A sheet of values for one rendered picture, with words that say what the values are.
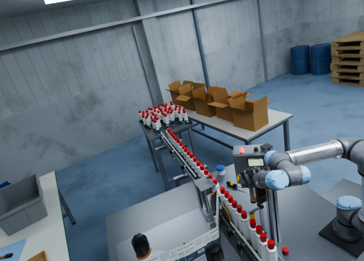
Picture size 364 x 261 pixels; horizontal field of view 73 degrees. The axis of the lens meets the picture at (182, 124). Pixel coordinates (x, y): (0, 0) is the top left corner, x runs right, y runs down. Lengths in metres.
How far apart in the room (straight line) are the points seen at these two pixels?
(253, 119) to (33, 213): 2.42
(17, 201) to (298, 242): 2.68
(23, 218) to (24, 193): 0.53
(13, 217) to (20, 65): 3.06
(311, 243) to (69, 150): 4.61
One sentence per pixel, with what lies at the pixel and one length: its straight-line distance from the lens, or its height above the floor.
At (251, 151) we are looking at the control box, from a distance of 1.31.
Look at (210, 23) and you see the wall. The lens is 6.39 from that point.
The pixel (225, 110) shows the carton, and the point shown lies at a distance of 3.38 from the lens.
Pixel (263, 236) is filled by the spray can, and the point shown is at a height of 1.08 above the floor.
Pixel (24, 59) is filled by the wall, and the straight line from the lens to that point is 5.12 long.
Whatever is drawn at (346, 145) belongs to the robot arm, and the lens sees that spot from 1.38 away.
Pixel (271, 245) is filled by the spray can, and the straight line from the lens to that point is 1.40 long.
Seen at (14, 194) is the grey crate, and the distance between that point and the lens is 3.18.
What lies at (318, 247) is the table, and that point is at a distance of 1.74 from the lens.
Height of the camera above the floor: 2.16
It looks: 22 degrees down
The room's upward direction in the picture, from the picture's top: 14 degrees counter-clockwise
